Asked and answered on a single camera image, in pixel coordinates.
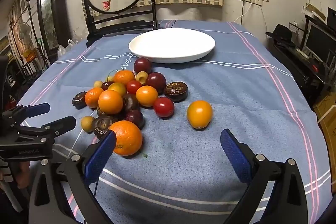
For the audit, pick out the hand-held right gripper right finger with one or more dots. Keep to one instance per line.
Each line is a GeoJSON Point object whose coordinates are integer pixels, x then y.
{"type": "Point", "coordinates": [235, 155]}

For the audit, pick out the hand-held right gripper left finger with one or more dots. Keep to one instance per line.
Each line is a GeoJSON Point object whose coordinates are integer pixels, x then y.
{"type": "Point", "coordinates": [101, 158]}

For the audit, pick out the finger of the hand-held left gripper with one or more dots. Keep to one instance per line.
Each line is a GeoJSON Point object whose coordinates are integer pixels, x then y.
{"type": "Point", "coordinates": [36, 109]}
{"type": "Point", "coordinates": [60, 125]}

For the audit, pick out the small yellow-green fruit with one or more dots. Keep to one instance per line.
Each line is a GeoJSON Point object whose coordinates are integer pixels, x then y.
{"type": "Point", "coordinates": [141, 77]}
{"type": "Point", "coordinates": [87, 123]}
{"type": "Point", "coordinates": [109, 79]}
{"type": "Point", "coordinates": [98, 84]}

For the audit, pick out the dark brown dried fruit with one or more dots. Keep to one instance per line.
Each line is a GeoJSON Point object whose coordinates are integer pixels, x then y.
{"type": "Point", "coordinates": [102, 127]}
{"type": "Point", "coordinates": [130, 102]}
{"type": "Point", "coordinates": [79, 100]}
{"type": "Point", "coordinates": [103, 113]}

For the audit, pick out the mandarin orange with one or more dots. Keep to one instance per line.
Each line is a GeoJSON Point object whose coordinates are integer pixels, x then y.
{"type": "Point", "coordinates": [124, 77]}
{"type": "Point", "coordinates": [93, 97]}

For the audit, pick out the dark purple grape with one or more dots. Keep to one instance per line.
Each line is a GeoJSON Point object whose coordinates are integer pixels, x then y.
{"type": "Point", "coordinates": [134, 119]}

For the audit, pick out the oval orange-yellow tomato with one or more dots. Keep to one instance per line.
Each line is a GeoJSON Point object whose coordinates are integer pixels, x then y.
{"type": "Point", "coordinates": [199, 114]}

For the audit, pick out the smooth orange citrus fruit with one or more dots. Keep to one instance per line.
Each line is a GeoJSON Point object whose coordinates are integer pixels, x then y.
{"type": "Point", "coordinates": [110, 102]}
{"type": "Point", "coordinates": [146, 96]}

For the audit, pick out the yellowish citrus fruit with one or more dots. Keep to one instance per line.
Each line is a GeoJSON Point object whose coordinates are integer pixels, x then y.
{"type": "Point", "coordinates": [117, 88]}

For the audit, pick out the red cherry tomato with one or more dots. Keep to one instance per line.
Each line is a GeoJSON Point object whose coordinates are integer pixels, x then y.
{"type": "Point", "coordinates": [134, 86]}
{"type": "Point", "coordinates": [163, 107]}

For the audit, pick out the round brown cut fruit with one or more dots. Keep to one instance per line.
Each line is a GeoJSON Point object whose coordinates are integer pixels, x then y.
{"type": "Point", "coordinates": [176, 91]}

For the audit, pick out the white plate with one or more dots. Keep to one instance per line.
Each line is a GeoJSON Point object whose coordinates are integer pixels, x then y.
{"type": "Point", "coordinates": [172, 44]}

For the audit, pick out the person's left hand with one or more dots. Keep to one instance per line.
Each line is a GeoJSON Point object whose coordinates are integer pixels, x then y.
{"type": "Point", "coordinates": [23, 174]}

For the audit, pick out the large orange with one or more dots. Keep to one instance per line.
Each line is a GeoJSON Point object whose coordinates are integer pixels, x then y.
{"type": "Point", "coordinates": [128, 138]}

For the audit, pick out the small dark red plum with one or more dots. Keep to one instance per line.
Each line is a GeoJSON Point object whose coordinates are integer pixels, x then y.
{"type": "Point", "coordinates": [107, 85]}

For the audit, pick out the blue striped tablecloth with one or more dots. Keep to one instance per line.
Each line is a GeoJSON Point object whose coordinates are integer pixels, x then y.
{"type": "Point", "coordinates": [170, 169]}

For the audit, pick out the clear plastic bag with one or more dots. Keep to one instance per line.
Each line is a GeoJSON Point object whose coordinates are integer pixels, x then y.
{"type": "Point", "coordinates": [64, 49]}

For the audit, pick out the white electric fan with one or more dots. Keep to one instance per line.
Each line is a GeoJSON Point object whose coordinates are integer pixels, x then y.
{"type": "Point", "coordinates": [25, 31]}

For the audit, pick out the cardboard box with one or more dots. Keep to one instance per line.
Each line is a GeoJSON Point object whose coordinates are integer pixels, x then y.
{"type": "Point", "coordinates": [328, 121]}

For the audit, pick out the dark wooden framed cabinet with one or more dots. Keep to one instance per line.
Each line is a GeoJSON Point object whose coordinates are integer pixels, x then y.
{"type": "Point", "coordinates": [50, 8]}

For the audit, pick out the black desk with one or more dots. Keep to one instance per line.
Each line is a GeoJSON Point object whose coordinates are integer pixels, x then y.
{"type": "Point", "coordinates": [294, 66]}

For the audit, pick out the black hat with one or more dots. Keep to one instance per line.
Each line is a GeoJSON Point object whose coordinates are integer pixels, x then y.
{"type": "Point", "coordinates": [282, 33]}

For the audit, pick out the computer monitor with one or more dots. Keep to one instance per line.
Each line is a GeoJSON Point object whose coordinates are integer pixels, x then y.
{"type": "Point", "coordinates": [319, 41]}

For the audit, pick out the black speaker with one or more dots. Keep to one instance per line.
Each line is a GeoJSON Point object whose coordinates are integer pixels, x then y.
{"type": "Point", "coordinates": [332, 18]}

